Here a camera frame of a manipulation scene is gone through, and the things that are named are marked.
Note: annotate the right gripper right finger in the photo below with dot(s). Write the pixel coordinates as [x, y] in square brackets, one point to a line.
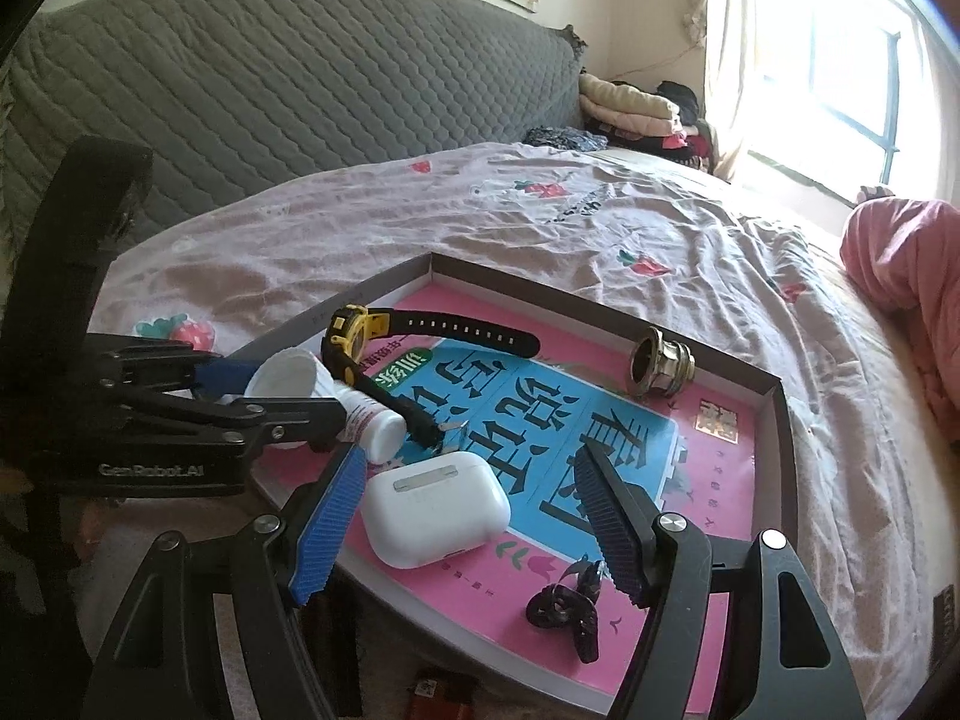
[781, 655]

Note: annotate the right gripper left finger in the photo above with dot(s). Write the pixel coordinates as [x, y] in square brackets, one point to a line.
[161, 657]

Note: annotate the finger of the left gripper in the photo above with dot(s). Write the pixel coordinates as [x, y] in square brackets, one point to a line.
[165, 366]
[162, 429]

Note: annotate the white bottle cap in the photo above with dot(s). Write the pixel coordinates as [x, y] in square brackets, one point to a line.
[291, 374]

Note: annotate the white earbuds case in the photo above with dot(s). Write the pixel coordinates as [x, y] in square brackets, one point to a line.
[418, 514]

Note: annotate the black binder clip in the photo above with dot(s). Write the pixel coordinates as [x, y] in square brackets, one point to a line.
[571, 603]

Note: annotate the red lighter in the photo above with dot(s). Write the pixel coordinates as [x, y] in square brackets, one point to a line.
[441, 695]

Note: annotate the brass pipe fitting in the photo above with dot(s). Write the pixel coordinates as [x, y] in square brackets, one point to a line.
[659, 366]

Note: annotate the white pill bottle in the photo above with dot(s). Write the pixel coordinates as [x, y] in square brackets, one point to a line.
[378, 431]

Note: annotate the grey quilted headboard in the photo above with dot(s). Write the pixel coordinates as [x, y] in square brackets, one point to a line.
[235, 96]

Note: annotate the shallow grey cardboard box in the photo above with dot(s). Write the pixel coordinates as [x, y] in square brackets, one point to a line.
[525, 464]

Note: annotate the pink blue children's book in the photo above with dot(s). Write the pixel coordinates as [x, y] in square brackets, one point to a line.
[540, 479]

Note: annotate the pink strawberry bed sheet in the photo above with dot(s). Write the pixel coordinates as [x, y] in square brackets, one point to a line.
[665, 246]

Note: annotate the pink rolled quilt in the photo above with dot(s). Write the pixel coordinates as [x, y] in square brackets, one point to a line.
[902, 255]

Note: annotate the stack of folded clothes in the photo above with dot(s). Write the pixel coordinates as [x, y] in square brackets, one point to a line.
[667, 123]

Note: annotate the blue framed window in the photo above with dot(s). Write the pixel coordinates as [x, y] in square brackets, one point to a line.
[829, 103]

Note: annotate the cream curtain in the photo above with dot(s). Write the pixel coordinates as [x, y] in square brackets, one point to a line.
[727, 31]

